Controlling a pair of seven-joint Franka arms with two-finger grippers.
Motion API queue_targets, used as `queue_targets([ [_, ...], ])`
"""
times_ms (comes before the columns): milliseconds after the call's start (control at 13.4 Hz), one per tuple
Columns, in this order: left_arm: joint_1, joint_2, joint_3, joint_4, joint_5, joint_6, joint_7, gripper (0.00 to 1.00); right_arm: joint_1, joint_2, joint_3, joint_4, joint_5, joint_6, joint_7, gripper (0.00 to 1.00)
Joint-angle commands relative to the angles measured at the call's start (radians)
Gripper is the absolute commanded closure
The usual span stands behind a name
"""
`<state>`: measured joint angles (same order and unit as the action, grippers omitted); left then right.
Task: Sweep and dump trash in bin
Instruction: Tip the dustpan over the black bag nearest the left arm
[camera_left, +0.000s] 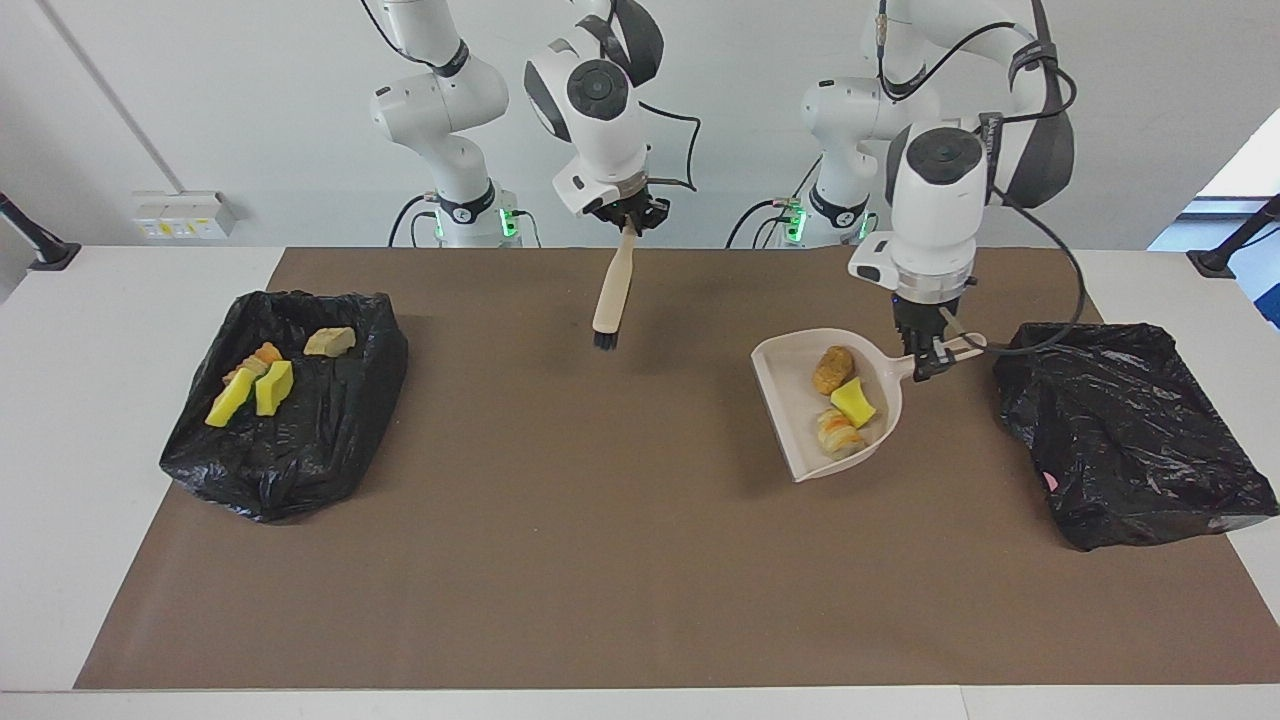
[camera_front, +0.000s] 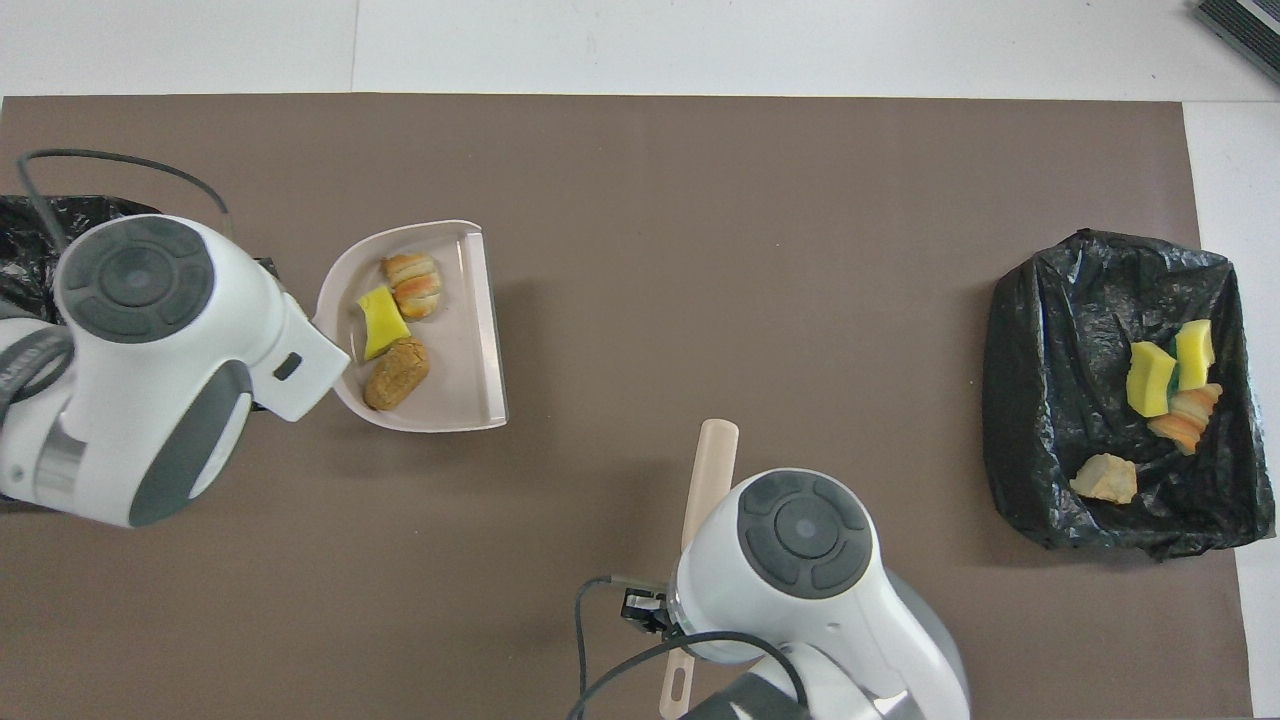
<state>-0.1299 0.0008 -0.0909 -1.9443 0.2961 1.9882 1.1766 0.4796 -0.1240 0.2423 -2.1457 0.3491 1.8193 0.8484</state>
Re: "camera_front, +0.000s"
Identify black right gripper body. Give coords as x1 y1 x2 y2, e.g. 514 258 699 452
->
621 587 673 635

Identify beige brush black bristles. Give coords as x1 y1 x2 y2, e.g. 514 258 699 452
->
659 419 741 720

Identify beige plastic dustpan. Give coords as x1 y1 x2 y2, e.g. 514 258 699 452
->
313 220 509 434

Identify brown toy bread roll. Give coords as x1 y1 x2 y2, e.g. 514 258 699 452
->
363 337 432 412

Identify striped toy croissant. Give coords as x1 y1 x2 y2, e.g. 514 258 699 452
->
1069 453 1139 505
1147 383 1224 456
381 252 444 321

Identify notched yellow sponge piece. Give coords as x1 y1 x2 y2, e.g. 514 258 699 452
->
1174 320 1216 391

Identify black trash bag bin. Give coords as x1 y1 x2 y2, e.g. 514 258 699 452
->
981 229 1277 562

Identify black bag bin pink patch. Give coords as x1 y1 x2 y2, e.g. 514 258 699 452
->
0 194 161 323

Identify brown table mat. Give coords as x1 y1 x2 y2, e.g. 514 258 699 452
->
0 95 1253 720

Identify dark ribbed panel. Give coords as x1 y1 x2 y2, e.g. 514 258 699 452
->
1193 0 1280 86

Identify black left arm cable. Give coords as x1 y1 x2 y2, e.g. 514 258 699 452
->
17 149 232 256

